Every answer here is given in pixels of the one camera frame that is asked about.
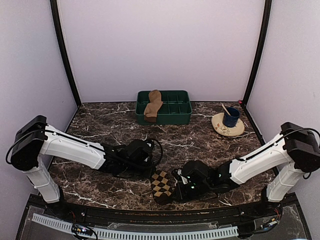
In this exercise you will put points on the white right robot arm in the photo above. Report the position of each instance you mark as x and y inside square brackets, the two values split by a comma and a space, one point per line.
[296, 148]

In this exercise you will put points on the tan brown sock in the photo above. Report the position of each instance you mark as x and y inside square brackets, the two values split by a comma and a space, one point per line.
[154, 105]

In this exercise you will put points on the brown argyle sock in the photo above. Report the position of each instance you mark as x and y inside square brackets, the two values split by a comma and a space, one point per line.
[162, 187]

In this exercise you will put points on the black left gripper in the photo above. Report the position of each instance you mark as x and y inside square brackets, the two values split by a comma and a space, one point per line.
[149, 172]

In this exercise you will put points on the black frame post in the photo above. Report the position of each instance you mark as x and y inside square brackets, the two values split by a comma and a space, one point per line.
[63, 52]
[259, 51]

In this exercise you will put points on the black left frame post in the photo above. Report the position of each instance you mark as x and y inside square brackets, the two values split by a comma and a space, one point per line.
[63, 52]

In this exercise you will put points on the black front table rail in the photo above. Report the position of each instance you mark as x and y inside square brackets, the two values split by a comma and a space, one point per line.
[223, 215]

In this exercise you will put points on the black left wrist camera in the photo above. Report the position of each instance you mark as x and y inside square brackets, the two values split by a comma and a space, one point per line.
[138, 151]

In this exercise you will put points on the white slotted cable duct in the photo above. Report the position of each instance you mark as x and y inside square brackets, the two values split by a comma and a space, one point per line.
[102, 233]

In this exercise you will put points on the dark blue mug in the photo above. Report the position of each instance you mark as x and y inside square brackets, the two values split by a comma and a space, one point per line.
[231, 121]

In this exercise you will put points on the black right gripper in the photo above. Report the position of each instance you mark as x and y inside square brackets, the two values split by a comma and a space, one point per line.
[182, 196]

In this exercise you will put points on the green compartment tray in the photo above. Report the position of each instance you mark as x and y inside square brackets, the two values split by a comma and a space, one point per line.
[175, 110]

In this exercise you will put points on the black right frame post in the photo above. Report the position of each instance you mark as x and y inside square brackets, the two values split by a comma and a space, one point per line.
[259, 51]

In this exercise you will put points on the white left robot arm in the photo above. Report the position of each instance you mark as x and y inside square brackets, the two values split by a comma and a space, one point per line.
[37, 138]

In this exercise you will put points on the small circuit board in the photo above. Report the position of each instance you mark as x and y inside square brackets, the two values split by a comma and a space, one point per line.
[81, 231]

